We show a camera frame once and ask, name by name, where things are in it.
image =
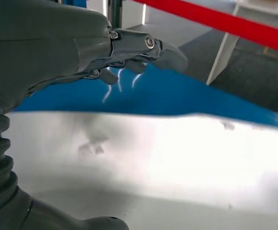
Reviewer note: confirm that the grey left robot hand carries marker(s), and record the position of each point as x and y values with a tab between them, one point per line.
33	47

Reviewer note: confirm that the blue metal shelf rack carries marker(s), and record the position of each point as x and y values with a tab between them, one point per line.
165	95

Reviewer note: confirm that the white desk with metal bar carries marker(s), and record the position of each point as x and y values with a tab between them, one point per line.
223	54

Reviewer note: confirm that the red barrier belt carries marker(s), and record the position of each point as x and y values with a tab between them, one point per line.
225	23

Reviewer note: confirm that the chrome stanchion post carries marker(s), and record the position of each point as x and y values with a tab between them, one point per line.
114	12

